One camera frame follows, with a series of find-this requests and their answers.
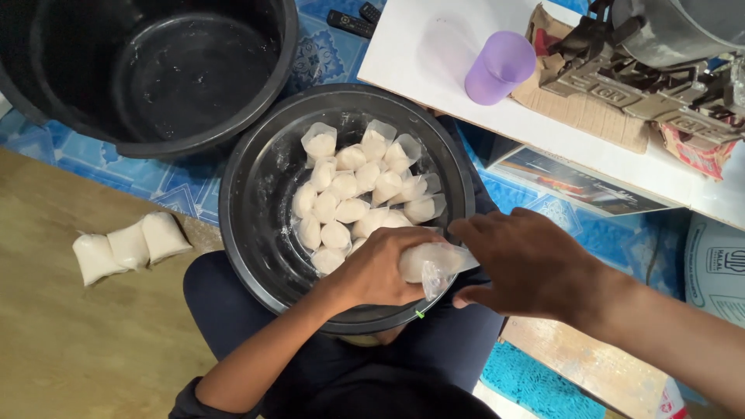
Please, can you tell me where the person's left hand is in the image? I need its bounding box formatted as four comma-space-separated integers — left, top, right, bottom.
324, 226, 449, 313

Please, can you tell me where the person's right hand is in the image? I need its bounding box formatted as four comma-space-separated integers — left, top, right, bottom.
447, 208, 619, 334

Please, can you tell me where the plastic bag of flour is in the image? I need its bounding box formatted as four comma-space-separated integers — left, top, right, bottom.
398, 241, 482, 303

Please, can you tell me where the pile of filled flour packets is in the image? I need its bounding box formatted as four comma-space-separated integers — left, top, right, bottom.
290, 119, 448, 277

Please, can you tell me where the wide black plastic basin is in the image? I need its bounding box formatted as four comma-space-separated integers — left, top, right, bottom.
218, 83, 476, 336

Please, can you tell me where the printed flat carton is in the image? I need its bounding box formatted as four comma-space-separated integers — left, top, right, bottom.
488, 145, 681, 218

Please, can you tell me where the purple plastic cup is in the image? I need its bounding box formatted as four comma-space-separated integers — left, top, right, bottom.
464, 30, 537, 107

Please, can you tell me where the teal shaggy rug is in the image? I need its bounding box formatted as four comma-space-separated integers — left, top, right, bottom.
480, 340, 607, 419

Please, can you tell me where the brown cardboard sheet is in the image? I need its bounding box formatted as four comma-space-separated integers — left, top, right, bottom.
511, 2, 651, 155

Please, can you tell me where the wooden board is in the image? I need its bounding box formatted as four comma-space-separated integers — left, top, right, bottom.
499, 316, 669, 419

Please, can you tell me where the long black remote control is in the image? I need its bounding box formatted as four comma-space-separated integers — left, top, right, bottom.
326, 9, 377, 40

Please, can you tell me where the sealed white flour packet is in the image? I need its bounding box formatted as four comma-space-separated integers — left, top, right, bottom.
141, 211, 194, 266
106, 221, 151, 272
71, 233, 127, 287

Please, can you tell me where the metal sealing machine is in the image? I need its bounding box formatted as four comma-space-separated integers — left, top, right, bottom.
540, 0, 745, 147

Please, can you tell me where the red snack wrapper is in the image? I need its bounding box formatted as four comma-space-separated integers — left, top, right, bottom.
657, 121, 739, 181

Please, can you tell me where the white printed sack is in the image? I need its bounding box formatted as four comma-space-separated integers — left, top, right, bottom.
683, 212, 745, 328

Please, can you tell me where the red and white packet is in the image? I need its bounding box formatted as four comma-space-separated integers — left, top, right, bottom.
657, 377, 691, 419

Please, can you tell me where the large black plastic bucket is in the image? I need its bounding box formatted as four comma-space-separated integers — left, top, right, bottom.
0, 0, 300, 161

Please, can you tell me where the grey metal pot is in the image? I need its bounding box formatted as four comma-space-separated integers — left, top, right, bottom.
610, 0, 745, 69

